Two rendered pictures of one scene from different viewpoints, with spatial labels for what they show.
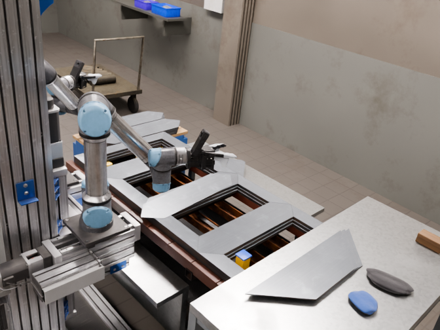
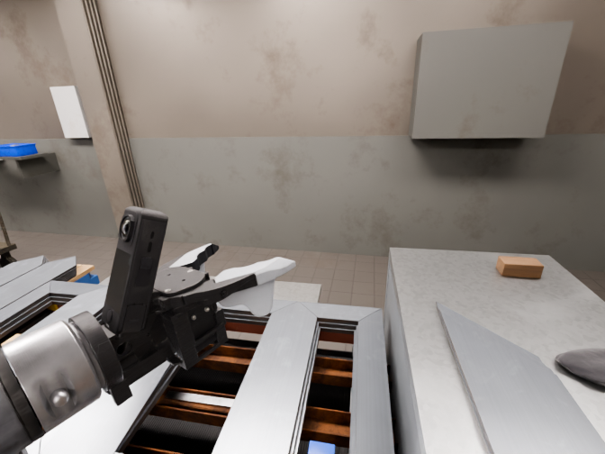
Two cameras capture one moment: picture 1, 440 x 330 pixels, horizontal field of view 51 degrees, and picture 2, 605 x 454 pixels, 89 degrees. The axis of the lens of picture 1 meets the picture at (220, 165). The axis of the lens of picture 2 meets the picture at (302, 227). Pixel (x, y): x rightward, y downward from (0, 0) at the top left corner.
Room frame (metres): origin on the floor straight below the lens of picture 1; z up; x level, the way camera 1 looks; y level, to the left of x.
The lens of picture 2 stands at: (1.41, 0.09, 1.63)
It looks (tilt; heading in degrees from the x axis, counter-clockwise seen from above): 22 degrees down; 328
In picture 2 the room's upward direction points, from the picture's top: 2 degrees counter-clockwise
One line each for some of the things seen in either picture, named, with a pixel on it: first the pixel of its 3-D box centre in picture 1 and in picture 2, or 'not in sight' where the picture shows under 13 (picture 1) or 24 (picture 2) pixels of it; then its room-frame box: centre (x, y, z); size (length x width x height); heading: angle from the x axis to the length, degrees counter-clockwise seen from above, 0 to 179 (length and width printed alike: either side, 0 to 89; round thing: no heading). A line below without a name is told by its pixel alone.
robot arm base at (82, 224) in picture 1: (95, 214); not in sight; (1.69, 0.53, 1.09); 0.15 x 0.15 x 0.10
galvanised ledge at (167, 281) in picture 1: (102, 232); not in sight; (2.12, 0.63, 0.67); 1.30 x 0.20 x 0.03; 47
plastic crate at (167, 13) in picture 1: (165, 10); (14, 149); (6.21, 0.94, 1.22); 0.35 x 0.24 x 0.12; 45
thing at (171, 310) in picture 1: (114, 252); not in sight; (2.18, 0.57, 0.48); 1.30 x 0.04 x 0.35; 47
